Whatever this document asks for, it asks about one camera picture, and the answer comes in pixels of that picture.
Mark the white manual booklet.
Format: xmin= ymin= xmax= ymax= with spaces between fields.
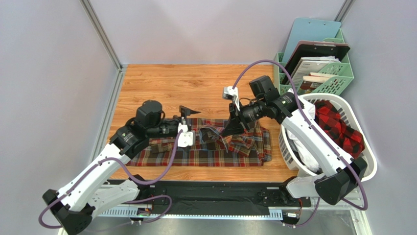
xmin=286 ymin=56 xmax=341 ymax=86

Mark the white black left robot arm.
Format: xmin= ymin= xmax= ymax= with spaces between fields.
xmin=43 ymin=100 xmax=195 ymax=235

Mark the white laundry basket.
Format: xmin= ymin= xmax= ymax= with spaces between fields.
xmin=279 ymin=93 xmax=377 ymax=182

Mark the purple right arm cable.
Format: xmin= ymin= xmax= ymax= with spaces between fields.
xmin=232 ymin=59 xmax=369 ymax=228

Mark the pink clipboard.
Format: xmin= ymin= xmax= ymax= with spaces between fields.
xmin=295 ymin=40 xmax=349 ymax=50

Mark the white shirt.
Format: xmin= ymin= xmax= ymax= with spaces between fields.
xmin=286 ymin=97 xmax=321 ymax=173

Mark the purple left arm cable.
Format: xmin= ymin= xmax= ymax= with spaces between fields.
xmin=38 ymin=129 xmax=185 ymax=230

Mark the green plastic file organizer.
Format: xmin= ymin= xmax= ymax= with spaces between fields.
xmin=274 ymin=29 xmax=354 ymax=95

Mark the brown blue red plaid shirt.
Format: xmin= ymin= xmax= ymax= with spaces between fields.
xmin=128 ymin=118 xmax=272 ymax=167

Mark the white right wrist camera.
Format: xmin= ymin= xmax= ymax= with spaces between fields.
xmin=222 ymin=86 xmax=240 ymax=111

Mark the black clipboard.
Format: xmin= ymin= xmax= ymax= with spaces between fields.
xmin=285 ymin=45 xmax=350 ymax=69

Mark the red white book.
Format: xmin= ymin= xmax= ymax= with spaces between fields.
xmin=298 ymin=72 xmax=336 ymax=95

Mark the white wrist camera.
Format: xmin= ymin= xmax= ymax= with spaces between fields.
xmin=176 ymin=123 xmax=196 ymax=147
xmin=222 ymin=86 xmax=240 ymax=111

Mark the red black checked shirt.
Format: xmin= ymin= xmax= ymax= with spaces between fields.
xmin=315 ymin=100 xmax=365 ymax=159

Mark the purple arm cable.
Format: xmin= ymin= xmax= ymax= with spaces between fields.
xmin=232 ymin=59 xmax=369 ymax=228
xmin=38 ymin=129 xmax=185 ymax=230

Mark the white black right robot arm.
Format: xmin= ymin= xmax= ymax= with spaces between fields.
xmin=222 ymin=75 xmax=368 ymax=210

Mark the light blue clipboard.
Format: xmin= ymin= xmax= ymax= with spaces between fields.
xmin=281 ymin=18 xmax=342 ymax=63

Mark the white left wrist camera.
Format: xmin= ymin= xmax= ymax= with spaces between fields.
xmin=176 ymin=123 xmax=196 ymax=147

